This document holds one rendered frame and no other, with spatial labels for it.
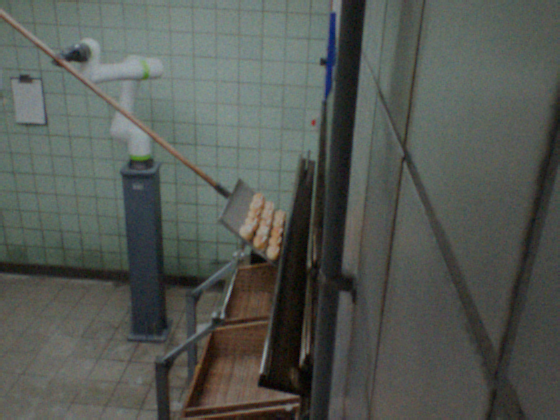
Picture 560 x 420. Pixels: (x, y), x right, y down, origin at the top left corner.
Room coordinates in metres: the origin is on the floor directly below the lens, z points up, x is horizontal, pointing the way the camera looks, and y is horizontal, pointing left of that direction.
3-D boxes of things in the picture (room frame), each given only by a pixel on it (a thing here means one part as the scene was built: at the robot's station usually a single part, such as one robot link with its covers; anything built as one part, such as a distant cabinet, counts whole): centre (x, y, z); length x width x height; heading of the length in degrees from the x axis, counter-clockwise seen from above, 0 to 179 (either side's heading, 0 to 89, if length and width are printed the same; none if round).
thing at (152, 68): (3.30, 0.81, 1.77); 0.18 x 0.13 x 0.12; 144
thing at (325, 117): (1.96, -0.17, 1.80); 1.79 x 0.11 x 0.19; 176
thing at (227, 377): (1.95, 0.10, 0.72); 0.56 x 0.49 x 0.28; 176
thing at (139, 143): (3.22, 0.88, 1.36); 0.16 x 0.13 x 0.19; 54
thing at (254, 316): (2.55, 0.06, 0.72); 0.56 x 0.49 x 0.28; 177
